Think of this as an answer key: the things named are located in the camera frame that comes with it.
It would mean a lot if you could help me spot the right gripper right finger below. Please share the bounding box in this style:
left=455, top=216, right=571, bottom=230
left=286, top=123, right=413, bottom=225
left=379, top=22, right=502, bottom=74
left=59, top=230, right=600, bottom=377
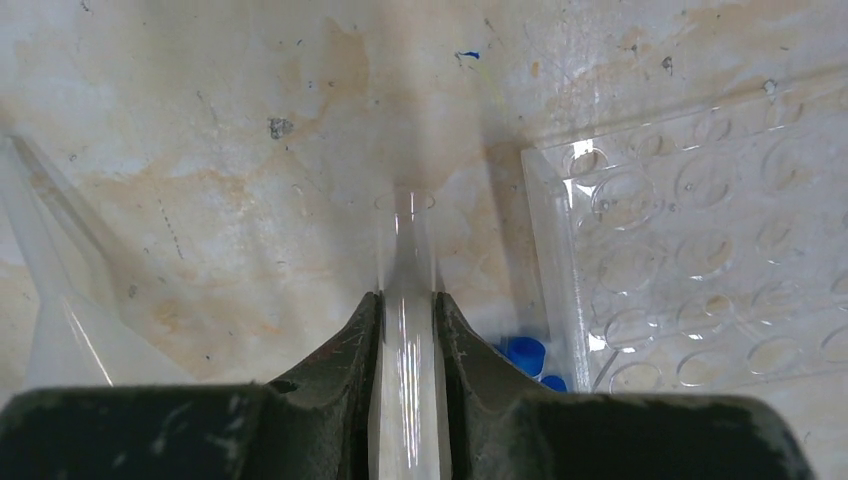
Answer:
left=433, top=293, right=814, bottom=479

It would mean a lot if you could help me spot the blue-capped tube left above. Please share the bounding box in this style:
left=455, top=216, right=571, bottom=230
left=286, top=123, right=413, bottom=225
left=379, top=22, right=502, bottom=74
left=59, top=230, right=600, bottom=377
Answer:
left=493, top=336, right=547, bottom=378

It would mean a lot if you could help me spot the clear test tube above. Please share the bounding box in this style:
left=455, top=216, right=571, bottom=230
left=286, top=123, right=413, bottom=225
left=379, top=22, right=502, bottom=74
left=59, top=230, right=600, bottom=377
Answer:
left=368, top=187, right=451, bottom=479

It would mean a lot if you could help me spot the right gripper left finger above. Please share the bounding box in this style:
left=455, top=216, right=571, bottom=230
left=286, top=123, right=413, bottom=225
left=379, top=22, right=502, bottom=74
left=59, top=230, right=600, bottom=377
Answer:
left=1, top=293, right=382, bottom=479

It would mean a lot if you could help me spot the red-capped wash bottle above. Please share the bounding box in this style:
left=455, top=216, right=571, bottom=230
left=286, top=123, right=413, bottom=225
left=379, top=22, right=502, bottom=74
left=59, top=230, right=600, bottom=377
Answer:
left=1, top=137, right=191, bottom=390

